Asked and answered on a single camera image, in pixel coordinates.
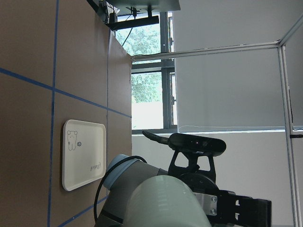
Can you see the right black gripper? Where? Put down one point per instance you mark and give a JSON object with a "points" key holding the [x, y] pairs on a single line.
{"points": [[244, 211]]}

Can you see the pale green cup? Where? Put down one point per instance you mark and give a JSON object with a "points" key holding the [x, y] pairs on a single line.
{"points": [[164, 201]]}

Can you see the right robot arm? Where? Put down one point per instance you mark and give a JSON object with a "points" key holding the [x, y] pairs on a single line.
{"points": [[124, 174]]}

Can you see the cream plastic tray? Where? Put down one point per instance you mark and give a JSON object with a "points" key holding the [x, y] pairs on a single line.
{"points": [[83, 153]]}

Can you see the black monitor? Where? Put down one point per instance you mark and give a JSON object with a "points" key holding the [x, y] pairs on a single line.
{"points": [[141, 11]]}

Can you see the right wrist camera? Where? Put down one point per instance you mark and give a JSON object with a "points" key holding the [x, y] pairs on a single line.
{"points": [[192, 147]]}

